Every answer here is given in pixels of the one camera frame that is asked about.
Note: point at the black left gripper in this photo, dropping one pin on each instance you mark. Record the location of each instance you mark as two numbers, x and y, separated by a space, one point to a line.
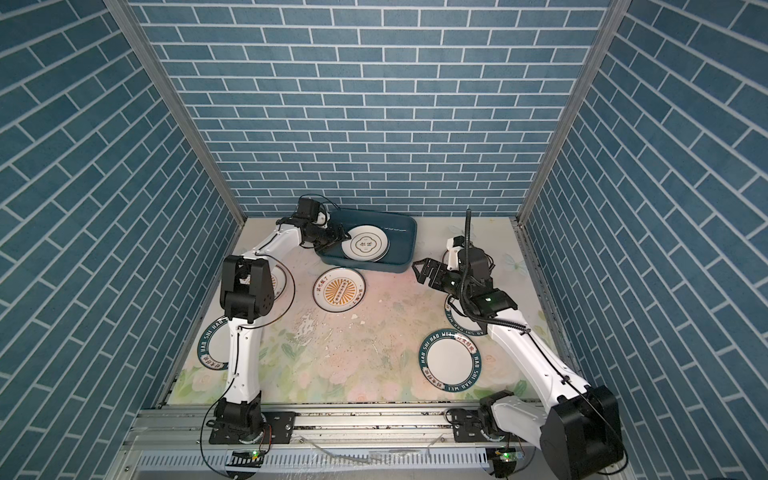
333 235

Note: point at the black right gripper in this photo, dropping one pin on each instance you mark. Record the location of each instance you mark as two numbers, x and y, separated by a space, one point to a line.
442 270

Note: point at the white clover emblem plate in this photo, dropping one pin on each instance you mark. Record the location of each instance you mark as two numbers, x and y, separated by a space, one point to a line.
367 243

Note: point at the green rim text plate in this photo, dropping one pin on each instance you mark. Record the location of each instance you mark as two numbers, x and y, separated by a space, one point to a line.
459 321
450 361
212 348

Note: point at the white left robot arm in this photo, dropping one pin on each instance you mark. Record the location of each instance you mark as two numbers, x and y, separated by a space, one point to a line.
248 295

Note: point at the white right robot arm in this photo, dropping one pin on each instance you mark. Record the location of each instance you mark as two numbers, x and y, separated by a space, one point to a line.
577 426

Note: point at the teal plastic bin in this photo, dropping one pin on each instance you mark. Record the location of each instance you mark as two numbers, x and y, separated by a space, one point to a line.
401 231

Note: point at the middle orange sunburst plate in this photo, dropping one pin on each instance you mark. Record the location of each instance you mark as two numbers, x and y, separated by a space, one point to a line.
339 290

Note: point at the orange sunburst plate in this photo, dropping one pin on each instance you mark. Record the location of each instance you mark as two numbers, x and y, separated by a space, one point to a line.
279 280
339 290

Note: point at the left orange sunburst plate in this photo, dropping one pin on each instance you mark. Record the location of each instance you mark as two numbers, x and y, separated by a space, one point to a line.
279 280

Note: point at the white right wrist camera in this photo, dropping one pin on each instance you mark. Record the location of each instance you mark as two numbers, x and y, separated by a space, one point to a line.
454 246

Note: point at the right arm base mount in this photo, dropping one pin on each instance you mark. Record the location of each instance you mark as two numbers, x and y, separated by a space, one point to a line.
471 426

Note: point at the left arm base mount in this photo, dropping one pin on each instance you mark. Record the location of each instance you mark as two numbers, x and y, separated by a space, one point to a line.
252 426

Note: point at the aluminium front rail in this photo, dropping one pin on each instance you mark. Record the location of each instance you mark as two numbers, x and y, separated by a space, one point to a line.
322 441

